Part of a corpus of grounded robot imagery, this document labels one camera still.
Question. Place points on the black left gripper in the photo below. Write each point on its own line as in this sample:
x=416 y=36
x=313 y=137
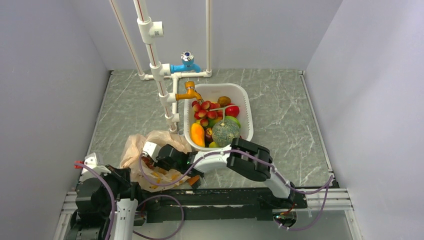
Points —
x=122 y=175

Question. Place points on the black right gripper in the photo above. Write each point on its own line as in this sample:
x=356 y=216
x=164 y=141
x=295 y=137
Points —
x=159 y=164

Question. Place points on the peach plastic bag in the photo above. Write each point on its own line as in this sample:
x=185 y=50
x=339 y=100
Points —
x=132 y=158

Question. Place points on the yellow orange fake mango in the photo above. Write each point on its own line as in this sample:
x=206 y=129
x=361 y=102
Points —
x=197 y=134

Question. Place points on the green netted fake melon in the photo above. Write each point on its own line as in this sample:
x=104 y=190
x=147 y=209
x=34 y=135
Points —
x=224 y=132

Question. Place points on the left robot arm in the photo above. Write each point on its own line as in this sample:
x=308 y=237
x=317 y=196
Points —
x=118 y=226

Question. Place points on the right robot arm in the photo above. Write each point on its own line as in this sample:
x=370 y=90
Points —
x=248 y=159

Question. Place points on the red fake grape bunch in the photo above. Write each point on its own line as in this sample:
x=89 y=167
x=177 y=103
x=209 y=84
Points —
x=148 y=162

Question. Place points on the dark purple fake mangosteen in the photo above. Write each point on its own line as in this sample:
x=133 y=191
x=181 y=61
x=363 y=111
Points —
x=208 y=135

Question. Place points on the green fake lime slice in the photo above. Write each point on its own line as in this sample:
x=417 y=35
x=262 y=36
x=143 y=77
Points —
x=233 y=119

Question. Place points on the red fake apple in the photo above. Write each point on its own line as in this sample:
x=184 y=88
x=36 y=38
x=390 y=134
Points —
x=232 y=110

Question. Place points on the brown fake kiwi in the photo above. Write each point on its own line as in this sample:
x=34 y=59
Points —
x=224 y=101

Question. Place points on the orange black brush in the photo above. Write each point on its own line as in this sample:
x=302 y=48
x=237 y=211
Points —
x=195 y=182

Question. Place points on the yellow green small mango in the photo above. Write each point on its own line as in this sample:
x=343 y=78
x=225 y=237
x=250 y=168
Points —
x=213 y=145

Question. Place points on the orange faucet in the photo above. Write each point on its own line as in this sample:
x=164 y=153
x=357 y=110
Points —
x=191 y=93

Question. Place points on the white plastic basin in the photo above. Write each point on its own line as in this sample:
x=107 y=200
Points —
x=211 y=92

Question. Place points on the blue faucet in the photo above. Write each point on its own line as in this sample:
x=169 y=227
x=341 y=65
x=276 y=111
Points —
x=188 y=64

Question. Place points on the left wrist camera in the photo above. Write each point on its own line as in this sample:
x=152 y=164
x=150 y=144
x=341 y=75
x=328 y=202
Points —
x=94 y=162

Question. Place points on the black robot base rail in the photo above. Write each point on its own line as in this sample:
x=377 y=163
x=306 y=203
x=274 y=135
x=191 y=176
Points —
x=219 y=203

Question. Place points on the white PVC pipe frame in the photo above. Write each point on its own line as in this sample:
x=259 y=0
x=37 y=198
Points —
x=167 y=82

